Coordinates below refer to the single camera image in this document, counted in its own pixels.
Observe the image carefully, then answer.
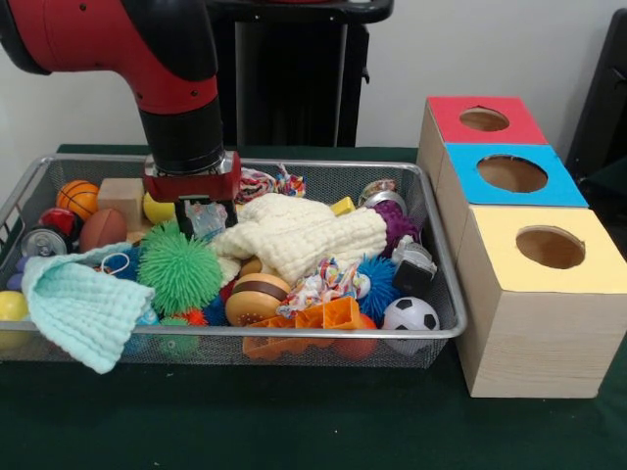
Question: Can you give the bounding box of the toy burger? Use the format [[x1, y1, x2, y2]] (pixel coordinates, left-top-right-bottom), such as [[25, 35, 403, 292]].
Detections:
[[224, 273, 293, 328]]

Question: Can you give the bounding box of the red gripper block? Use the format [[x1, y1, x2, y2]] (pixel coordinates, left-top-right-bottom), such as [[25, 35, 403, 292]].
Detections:
[[142, 152, 243, 238]]

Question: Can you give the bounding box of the mint green cloth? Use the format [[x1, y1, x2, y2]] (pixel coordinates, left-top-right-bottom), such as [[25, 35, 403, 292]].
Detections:
[[22, 242, 157, 376]]

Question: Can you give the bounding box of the dark green table cloth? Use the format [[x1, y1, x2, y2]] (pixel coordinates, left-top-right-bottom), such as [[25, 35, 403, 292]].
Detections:
[[0, 144, 627, 470]]

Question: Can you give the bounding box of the cream yellow cloth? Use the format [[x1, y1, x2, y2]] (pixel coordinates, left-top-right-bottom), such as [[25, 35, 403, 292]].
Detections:
[[209, 191, 388, 286]]

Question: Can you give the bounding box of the clear shallow bin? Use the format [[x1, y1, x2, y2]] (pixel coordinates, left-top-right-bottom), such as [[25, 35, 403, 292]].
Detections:
[[0, 154, 468, 369]]

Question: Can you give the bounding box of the orange plastic toy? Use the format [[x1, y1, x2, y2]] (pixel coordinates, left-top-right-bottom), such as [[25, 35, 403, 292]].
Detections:
[[242, 297, 366, 360]]

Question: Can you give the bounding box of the wooden box with three holes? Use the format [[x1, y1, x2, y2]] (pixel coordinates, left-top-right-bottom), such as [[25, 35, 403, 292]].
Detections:
[[416, 95, 627, 400]]

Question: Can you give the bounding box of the pale wooden block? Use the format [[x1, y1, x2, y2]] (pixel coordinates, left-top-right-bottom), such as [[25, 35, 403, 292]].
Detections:
[[96, 177, 148, 234]]

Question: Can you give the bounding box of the black and white soccer ball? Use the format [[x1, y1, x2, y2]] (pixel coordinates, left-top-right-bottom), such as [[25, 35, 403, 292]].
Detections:
[[382, 297, 441, 339]]

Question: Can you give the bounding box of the yellow ball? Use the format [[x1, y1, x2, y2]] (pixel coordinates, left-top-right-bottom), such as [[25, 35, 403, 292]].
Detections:
[[143, 192, 178, 225]]

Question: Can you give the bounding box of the black stand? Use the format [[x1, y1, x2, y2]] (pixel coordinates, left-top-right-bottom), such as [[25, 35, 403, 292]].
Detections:
[[566, 8, 627, 197]]

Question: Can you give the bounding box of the small green spiky ball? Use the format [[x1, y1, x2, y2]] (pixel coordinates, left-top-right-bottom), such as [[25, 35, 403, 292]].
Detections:
[[135, 221, 224, 318]]

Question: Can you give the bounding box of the colourful dotted packet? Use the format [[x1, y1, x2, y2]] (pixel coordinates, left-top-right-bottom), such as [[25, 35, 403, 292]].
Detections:
[[277, 258, 372, 319]]

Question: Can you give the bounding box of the small orange basketball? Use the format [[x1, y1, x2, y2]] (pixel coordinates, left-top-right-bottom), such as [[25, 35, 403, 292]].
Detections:
[[56, 180, 101, 222]]

